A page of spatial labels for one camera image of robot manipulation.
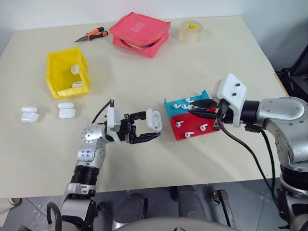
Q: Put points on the beige round foot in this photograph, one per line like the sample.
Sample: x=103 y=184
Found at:
x=14 y=201

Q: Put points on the pale robot torso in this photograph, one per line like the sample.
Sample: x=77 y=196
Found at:
x=163 y=225

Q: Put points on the black equipment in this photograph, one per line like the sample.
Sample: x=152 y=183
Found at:
x=297 y=72

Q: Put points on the yellow plastic bin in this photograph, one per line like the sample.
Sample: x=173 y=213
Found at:
x=60 y=72

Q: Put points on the white earbud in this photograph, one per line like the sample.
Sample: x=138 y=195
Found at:
x=189 y=99
x=203 y=126
x=179 y=124
x=176 y=106
x=189 y=135
x=186 y=106

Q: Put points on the dark rounded shape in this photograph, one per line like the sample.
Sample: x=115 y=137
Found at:
x=192 y=202
x=132 y=209

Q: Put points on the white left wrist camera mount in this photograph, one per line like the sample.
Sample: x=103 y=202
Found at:
x=112 y=120

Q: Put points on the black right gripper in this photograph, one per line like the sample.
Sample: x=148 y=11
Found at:
x=226 y=113

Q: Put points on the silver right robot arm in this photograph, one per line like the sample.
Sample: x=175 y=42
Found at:
x=286 y=125

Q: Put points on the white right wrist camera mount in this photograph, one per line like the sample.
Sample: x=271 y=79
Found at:
x=232 y=91

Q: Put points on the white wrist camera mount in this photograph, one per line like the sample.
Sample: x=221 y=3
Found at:
x=232 y=91
x=112 y=120

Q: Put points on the orange and black pliers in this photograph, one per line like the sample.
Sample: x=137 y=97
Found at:
x=93 y=33

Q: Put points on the white earbud case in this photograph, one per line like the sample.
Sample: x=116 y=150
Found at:
x=75 y=69
x=154 y=120
x=78 y=84
x=66 y=110
x=29 y=114

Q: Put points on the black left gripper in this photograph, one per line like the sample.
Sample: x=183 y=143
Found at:
x=127 y=130

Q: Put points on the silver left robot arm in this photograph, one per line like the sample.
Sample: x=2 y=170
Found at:
x=90 y=149

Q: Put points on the clear tape roll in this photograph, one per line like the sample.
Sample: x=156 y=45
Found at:
x=191 y=32

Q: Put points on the pink fabric pouch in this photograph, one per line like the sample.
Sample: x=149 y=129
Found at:
x=139 y=32

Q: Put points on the metal table frame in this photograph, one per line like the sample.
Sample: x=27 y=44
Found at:
x=223 y=207

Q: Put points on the blue and red tray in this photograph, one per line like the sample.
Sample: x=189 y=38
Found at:
x=190 y=120

